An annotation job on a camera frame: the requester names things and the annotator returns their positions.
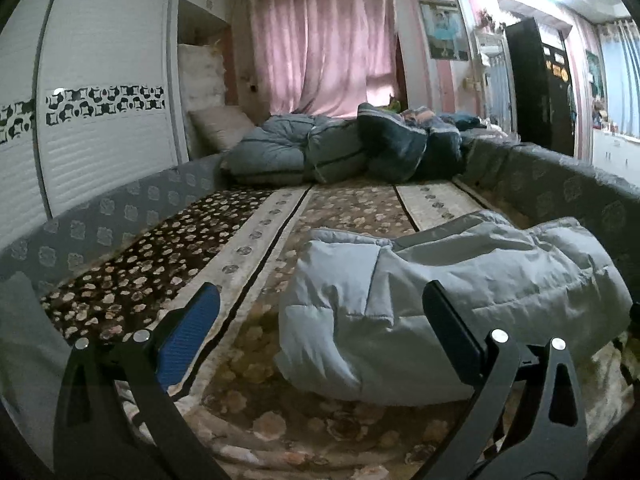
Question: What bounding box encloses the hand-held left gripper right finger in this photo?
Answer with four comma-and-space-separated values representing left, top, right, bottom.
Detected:
419, 280, 590, 480

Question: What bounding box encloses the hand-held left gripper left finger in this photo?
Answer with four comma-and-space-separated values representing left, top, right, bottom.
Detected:
52, 282, 233, 480

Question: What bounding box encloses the light grey quilted jacket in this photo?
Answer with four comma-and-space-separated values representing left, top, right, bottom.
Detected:
275, 211, 635, 407

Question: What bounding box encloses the floral printed blanket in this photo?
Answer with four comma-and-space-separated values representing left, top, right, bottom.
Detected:
39, 176, 636, 480

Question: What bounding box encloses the grey patterned bed guard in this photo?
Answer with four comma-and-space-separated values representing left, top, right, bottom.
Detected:
0, 135, 640, 306

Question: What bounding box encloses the blue grey rumpled duvet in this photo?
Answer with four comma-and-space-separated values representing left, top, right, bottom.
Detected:
220, 102, 481, 186

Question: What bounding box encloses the beige pillow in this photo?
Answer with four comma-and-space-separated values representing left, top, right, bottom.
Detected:
189, 106, 257, 153

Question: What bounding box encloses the white cabinet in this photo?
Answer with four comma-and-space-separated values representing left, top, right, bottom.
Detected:
591, 127, 640, 186

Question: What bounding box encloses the white sliding wardrobe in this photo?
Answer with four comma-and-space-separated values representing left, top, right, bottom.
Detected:
0, 0, 188, 256

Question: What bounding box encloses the black door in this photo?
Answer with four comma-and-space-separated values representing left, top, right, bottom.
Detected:
504, 17, 578, 160

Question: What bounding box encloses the white stacked bedding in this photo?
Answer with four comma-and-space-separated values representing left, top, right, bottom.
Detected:
177, 44, 227, 111

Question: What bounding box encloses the pink curtain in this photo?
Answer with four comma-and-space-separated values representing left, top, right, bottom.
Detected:
242, 0, 401, 120

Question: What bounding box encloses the small wall poster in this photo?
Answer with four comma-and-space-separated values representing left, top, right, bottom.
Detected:
585, 49, 607, 102

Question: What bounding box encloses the framed wall poster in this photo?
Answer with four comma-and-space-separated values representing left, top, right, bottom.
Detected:
417, 0, 472, 62

